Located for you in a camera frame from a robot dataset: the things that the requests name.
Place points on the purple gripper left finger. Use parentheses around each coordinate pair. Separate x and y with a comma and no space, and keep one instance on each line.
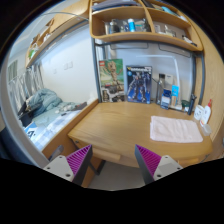
(72,167)

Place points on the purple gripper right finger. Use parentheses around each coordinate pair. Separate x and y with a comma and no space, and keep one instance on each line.
(154,167)

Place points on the pink folded towel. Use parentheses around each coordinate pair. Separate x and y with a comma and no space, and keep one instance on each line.
(174,130)

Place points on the bed with light sheets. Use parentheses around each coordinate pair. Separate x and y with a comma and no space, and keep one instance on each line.
(42,128)

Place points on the white desk lamp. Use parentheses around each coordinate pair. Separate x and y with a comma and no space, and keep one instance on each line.
(178,105)

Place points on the small clear plastic box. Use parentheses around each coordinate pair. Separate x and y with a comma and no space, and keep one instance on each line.
(206,129)

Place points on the blue ink box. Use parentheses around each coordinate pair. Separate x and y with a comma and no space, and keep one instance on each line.
(165,99)

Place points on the black bag on bed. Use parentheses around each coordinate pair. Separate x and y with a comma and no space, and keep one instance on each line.
(26,111)

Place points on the white round container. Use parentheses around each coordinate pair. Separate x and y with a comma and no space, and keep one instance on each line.
(198,112)

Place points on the white lotion bottle red cap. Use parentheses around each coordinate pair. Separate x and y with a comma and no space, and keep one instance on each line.
(206,114)

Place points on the blue-grey crumpled blanket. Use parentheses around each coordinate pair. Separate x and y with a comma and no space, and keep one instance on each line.
(43,100)

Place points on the black cylindrical bottle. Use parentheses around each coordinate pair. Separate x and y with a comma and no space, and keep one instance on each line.
(192,101)

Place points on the blue robot toy box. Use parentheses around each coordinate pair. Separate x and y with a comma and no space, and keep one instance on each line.
(139,84)

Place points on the green Groot toy box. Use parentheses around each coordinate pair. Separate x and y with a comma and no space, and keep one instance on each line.
(112,80)

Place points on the blue-capped bottle on shelf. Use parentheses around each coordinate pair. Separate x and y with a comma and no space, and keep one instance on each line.
(131,25)

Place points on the white bed rail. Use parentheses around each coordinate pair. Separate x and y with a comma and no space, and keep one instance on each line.
(23,83)

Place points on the wooden wall shelf unit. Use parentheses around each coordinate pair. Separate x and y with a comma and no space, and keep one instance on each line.
(154,21)

